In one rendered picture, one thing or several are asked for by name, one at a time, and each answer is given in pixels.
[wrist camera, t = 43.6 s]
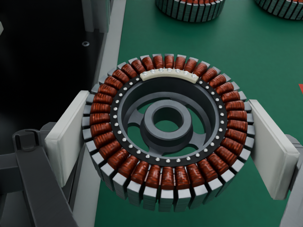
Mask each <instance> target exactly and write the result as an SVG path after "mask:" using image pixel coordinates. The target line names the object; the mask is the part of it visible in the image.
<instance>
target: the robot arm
mask: <svg viewBox="0 0 303 227"><path fill-rule="evenodd" d="M89 94H90V92H88V91H80V92H79V93H78V95H77V96H76V97H75V99H74V100H73V101H72V103H71V104H70V106H69V107H68V108H67V109H66V111H65V112H64V114H63V115H62V116H61V118H60V119H59V120H58V122H57V123H56V122H49V123H47V124H46V125H44V126H43V127H42V128H41V129H40V131H39V130H37V129H23V130H20V131H17V132H15V133H14V134H13V135H12V140H13V145H14V151H15V153H12V154H4V155H0V222H1V218H2V213H3V209H4V205H5V200H6V196H7V193H12V192H17V191H23V196H24V200H25V203H26V207H27V211H28V215H29V219H30V222H31V226H32V227H79V226H78V224H77V222H76V219H75V217H74V215H73V213H72V210H71V208H70V206H69V204H68V202H67V200H66V197H65V195H64V193H63V191H62V189H61V188H62V187H63V186H65V184H66V182H67V180H68V177H69V176H70V173H71V171H72V169H73V167H74V165H75V163H76V160H77V158H78V156H79V154H80V152H81V149H82V147H83V145H84V143H85V140H84V138H83V127H82V118H83V117H84V115H83V112H84V107H85V105H87V103H86V100H87V97H88V95H89ZM247 102H249V104H250V106H251V109H252V111H251V112H250V113H251V114H253V119H254V123H253V125H252V126H255V136H254V137H253V139H254V144H253V147H252V149H251V153H250V156H251V158H252V160H253V162H254V164H255V166H256V168H257V170H258V172H259V174H260V176H261V178H262V180H263V182H264V184H265V186H266V188H267V190H268V192H269V194H270V196H271V198H273V199H274V200H285V199H286V197H287V194H288V191H289V190H290V191H291V193H290V196H289V199H288V202H287V205H286V207H285V211H284V214H283V216H282V219H281V222H280V225H279V227H303V146H302V145H301V144H300V143H299V142H298V140H297V139H296V138H294V137H292V136H291V135H287V134H284V133H283V132H282V131H281V130H280V128H279V127H278V126H277V125H276V123H275V122H274V121H273V120H272V118H271V117H270V116H269V115H268V113H267V112H266V111H265V110H264V109H263V107H262V106H261V105H260V104H259V102H258V101H257V100H248V101H247Z"/></svg>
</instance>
